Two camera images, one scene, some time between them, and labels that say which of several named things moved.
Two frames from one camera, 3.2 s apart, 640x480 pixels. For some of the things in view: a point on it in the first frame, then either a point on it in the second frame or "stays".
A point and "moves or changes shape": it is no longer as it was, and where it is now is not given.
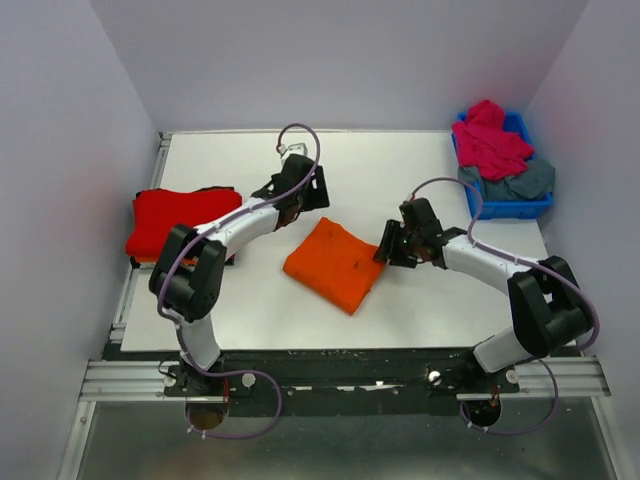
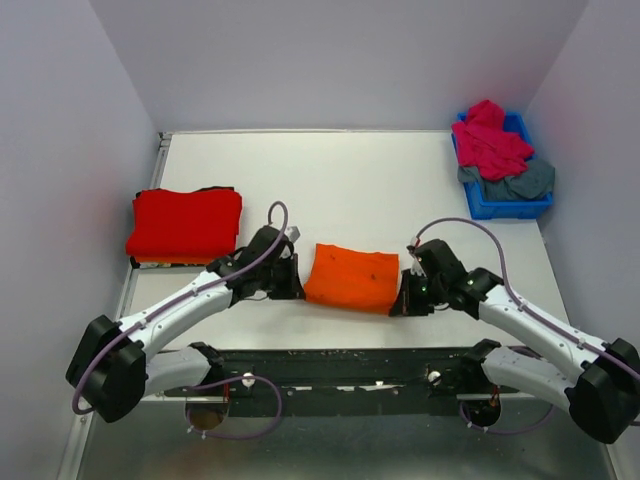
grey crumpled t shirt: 536,180 stays
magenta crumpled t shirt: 483,142 stays
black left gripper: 318,197 to 294,288
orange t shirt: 335,265 moves or changes shape
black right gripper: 393,229 to 405,303
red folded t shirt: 157,213 stays
